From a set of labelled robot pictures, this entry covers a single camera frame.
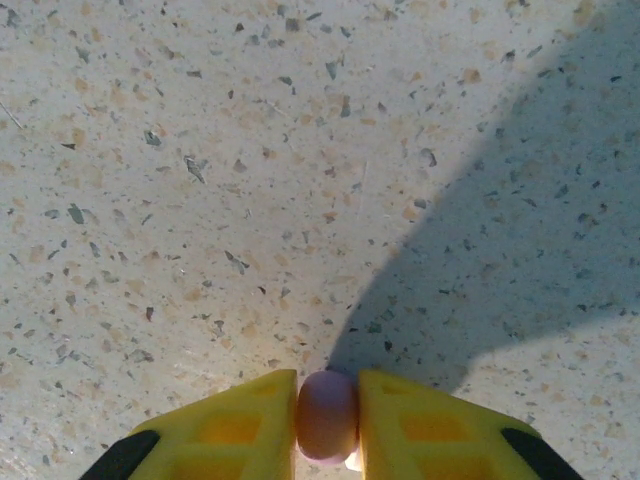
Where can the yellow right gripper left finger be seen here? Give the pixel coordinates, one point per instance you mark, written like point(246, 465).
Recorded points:
point(225, 430)

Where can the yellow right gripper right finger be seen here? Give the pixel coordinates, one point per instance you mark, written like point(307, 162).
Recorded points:
point(430, 435)

